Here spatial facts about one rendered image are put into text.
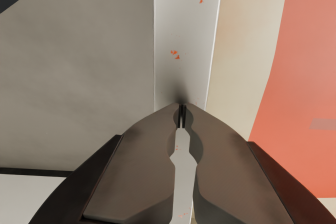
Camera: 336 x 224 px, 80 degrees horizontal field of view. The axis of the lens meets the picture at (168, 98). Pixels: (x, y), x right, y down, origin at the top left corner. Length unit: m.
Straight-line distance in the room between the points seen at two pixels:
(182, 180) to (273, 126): 0.10
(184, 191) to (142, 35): 1.46
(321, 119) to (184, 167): 0.13
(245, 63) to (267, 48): 0.02
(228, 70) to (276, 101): 0.05
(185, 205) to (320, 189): 0.16
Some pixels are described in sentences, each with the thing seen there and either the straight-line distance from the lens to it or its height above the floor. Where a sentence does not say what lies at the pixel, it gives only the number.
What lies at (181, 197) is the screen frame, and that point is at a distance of 0.21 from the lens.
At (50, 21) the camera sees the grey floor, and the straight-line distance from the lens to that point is 1.79.
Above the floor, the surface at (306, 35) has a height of 1.23.
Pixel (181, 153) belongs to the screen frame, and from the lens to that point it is 0.17.
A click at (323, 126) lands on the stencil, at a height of 1.25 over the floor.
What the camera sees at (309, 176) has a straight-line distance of 0.28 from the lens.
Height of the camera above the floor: 1.37
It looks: 43 degrees down
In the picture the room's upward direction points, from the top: 176 degrees counter-clockwise
